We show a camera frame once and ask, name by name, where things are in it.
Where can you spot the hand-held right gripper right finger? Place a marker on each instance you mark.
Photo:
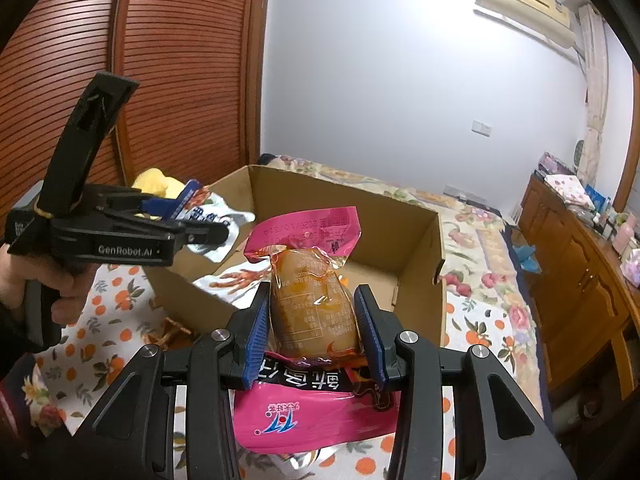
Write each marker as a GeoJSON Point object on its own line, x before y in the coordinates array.
{"type": "Point", "coordinates": [372, 340]}

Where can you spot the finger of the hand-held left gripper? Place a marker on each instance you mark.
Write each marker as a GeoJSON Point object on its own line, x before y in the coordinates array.
{"type": "Point", "coordinates": [200, 234]}
{"type": "Point", "coordinates": [167, 205]}

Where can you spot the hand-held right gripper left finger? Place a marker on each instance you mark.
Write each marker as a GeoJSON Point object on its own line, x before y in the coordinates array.
{"type": "Point", "coordinates": [257, 340]}

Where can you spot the white silver snack packet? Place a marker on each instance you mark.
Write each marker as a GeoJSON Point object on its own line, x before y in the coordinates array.
{"type": "Point", "coordinates": [220, 220]}

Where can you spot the clear chicken feet packet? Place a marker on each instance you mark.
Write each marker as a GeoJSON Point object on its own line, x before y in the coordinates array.
{"type": "Point", "coordinates": [235, 282]}

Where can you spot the pink drumstick snack packet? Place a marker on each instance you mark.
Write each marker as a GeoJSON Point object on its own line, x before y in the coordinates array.
{"type": "Point", "coordinates": [310, 300]}

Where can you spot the brown cardboard box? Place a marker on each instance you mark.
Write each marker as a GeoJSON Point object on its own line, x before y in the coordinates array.
{"type": "Point", "coordinates": [200, 300]}

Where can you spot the pink black snack packet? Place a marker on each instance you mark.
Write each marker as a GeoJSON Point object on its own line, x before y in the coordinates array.
{"type": "Point", "coordinates": [300, 420]}

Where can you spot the person's left hand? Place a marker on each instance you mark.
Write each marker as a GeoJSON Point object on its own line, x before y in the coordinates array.
{"type": "Point", "coordinates": [75, 290]}

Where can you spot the yellow plush toy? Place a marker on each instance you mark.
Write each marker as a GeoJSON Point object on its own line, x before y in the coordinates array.
{"type": "Point", "coordinates": [150, 180]}

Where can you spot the orange-print tablecloth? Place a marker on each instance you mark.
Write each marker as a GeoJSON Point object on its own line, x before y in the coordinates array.
{"type": "Point", "coordinates": [115, 305]}

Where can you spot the clear brown pastry packet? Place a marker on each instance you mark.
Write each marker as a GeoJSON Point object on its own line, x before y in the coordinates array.
{"type": "Point", "coordinates": [172, 332]}

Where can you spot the floral bed sheet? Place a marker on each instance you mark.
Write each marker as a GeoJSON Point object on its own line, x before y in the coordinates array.
{"type": "Point", "coordinates": [480, 260]}

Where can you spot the wooden louvered wardrobe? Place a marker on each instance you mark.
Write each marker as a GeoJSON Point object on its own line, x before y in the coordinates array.
{"type": "Point", "coordinates": [175, 60]}

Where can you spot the teal cloth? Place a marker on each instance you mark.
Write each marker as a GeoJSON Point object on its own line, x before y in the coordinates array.
{"type": "Point", "coordinates": [527, 257]}

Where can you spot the wooden sideboard cabinet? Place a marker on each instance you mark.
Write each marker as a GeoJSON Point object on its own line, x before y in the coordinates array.
{"type": "Point", "coordinates": [575, 280]}

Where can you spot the folded floral cloth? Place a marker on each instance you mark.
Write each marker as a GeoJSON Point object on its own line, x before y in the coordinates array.
{"type": "Point", "coordinates": [567, 187]}

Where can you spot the pink purple box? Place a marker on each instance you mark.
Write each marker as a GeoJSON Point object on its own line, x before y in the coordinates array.
{"type": "Point", "coordinates": [555, 164]}

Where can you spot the blue packs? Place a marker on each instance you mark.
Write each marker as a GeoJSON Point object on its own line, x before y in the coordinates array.
{"type": "Point", "coordinates": [596, 197]}

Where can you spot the purple tissue pack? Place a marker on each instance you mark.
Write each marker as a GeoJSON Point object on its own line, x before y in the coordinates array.
{"type": "Point", "coordinates": [632, 267]}

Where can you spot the round white desk fan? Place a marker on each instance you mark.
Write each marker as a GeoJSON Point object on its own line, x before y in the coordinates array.
{"type": "Point", "coordinates": [579, 157]}

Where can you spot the pink bottle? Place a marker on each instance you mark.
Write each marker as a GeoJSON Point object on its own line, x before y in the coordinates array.
{"type": "Point", "coordinates": [626, 232]}

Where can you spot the cream patterned curtain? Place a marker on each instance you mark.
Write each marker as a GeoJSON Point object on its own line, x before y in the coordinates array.
{"type": "Point", "coordinates": [595, 100]}

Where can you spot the white wall switch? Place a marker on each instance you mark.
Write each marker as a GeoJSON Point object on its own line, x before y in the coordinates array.
{"type": "Point", "coordinates": [482, 128]}

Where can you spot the wooden window frame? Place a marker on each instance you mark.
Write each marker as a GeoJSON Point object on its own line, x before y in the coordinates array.
{"type": "Point", "coordinates": [627, 160]}

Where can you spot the wall air conditioner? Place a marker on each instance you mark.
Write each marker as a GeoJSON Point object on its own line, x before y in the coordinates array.
{"type": "Point", "coordinates": [525, 5]}

